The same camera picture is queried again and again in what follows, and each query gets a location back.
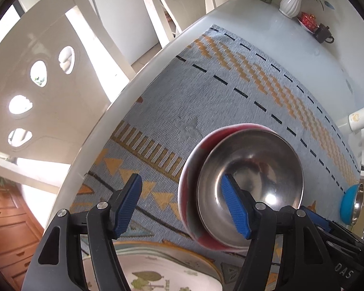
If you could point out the small black teapot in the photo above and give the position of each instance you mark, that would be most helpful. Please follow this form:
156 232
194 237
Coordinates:
323 33

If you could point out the blue steel bowl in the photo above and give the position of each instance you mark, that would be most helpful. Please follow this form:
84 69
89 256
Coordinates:
348 203

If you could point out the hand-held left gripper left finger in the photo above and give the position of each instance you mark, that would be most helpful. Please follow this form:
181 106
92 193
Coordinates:
128 204

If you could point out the dish of red candies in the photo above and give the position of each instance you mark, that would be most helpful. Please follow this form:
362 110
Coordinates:
308 21

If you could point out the wooden drawer cabinet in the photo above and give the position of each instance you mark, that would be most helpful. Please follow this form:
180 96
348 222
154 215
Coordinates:
9 227

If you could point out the woven patterned table mat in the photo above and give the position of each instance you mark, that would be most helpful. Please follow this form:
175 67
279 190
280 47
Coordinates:
230 91

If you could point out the pink cartoon print bowl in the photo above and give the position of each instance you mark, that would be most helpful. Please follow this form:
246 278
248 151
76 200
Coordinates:
189 169

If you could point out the gold rimmed blue line plate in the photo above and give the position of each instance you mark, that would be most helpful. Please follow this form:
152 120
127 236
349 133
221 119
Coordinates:
200 256

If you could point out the white ribbed vase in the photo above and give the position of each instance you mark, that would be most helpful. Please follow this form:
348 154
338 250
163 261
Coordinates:
291 3

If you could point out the pink steel bowl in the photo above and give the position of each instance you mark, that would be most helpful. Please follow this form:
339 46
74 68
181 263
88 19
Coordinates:
251 169

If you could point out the white cup with yellow print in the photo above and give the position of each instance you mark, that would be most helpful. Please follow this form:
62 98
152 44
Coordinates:
359 118

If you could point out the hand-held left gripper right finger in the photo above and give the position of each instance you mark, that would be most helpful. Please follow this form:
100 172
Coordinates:
234 207

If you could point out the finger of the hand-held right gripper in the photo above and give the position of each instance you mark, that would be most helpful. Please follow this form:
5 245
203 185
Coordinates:
315 216

